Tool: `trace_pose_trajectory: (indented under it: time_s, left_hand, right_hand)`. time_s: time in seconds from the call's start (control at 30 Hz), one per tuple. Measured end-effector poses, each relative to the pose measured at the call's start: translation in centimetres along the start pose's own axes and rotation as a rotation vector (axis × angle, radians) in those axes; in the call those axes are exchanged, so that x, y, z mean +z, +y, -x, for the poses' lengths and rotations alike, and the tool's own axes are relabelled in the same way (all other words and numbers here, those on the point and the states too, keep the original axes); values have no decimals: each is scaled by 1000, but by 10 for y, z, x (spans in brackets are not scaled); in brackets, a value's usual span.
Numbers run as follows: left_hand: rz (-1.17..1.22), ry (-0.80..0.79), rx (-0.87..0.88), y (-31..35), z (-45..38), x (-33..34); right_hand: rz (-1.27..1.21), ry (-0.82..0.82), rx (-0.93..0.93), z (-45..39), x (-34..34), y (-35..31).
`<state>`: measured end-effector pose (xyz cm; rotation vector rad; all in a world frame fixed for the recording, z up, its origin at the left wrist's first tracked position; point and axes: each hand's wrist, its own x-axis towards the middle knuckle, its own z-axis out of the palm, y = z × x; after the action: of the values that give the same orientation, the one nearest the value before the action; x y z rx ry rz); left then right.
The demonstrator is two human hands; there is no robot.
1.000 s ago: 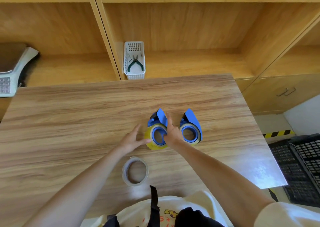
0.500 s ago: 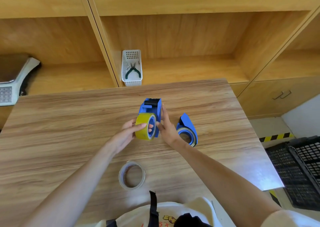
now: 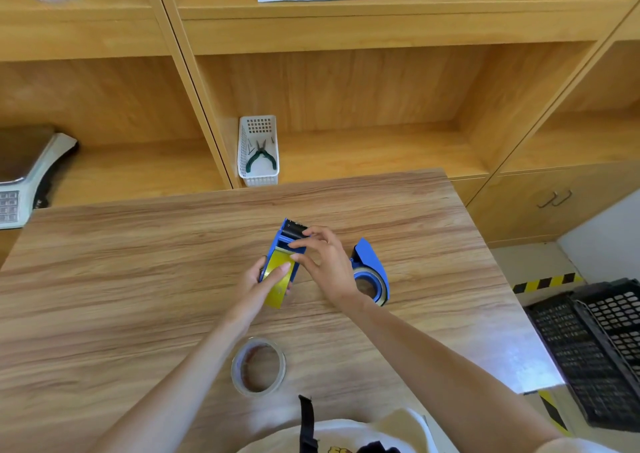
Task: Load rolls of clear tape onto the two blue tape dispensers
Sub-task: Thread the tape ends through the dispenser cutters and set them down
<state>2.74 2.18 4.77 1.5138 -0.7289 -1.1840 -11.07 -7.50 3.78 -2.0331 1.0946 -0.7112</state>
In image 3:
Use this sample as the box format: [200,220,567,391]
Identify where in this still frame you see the person's left hand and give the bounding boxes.
[232,257,293,325]

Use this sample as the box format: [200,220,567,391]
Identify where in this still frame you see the white plastic basket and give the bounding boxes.
[237,115,280,188]

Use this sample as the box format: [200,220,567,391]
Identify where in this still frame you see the clear tape roll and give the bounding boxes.
[230,337,288,398]

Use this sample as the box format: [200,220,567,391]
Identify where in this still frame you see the green handled pliers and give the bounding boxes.
[247,137,276,175]

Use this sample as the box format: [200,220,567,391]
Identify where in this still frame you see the white shirt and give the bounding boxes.
[249,407,622,453]

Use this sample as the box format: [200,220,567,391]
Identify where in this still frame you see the person's right hand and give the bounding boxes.
[287,226,363,312]

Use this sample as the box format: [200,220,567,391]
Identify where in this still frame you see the blue tape dispenser with roll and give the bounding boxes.
[348,238,390,308]

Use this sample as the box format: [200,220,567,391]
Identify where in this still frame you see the black plastic crate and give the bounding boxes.
[522,292,640,432]
[571,278,640,373]

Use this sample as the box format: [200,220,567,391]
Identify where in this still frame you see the person's left forearm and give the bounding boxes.
[92,311,262,453]

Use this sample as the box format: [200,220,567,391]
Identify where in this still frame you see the blue tape dispenser yellow plate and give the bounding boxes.
[258,218,312,310]

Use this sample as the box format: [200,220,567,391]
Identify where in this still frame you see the wooden shelf unit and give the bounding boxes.
[0,0,640,249]

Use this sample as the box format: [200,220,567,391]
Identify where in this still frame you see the white weighing scale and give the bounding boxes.
[0,126,80,231]

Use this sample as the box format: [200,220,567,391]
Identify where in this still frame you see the person's right forearm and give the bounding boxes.
[338,292,571,453]

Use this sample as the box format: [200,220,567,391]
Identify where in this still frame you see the black strap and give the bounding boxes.
[298,395,320,453]

